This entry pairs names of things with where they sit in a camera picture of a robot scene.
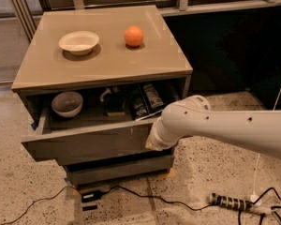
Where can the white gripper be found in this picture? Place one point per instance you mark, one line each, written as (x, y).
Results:
(155, 139)

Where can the grey top drawer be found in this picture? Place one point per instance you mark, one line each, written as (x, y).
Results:
(92, 133)

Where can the grey drawer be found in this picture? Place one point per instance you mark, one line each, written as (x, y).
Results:
(92, 133)
(143, 155)
(120, 170)

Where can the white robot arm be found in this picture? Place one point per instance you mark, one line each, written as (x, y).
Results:
(258, 131)

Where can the grey middle drawer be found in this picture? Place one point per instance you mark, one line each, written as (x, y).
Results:
(143, 155)

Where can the white curved object in drawer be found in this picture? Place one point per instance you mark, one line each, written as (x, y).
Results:
(106, 92)

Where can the grey bottom drawer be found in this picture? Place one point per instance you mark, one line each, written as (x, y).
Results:
(120, 170)

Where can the grey drawer cabinet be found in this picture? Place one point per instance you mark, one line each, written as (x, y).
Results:
(47, 69)

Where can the white bowl in drawer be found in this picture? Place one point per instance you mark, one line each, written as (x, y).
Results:
(67, 104)

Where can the blue white snack bag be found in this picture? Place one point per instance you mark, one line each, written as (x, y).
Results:
(146, 101)

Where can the green yellow sponge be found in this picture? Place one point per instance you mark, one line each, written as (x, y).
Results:
(116, 105)

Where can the black power adapter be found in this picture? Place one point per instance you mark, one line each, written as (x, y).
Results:
(91, 196)

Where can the black power strip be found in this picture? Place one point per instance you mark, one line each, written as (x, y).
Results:
(229, 203)

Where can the orange ball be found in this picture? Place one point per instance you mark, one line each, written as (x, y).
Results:
(133, 36)

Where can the white bowl on cabinet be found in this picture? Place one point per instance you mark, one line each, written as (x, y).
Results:
(79, 42)

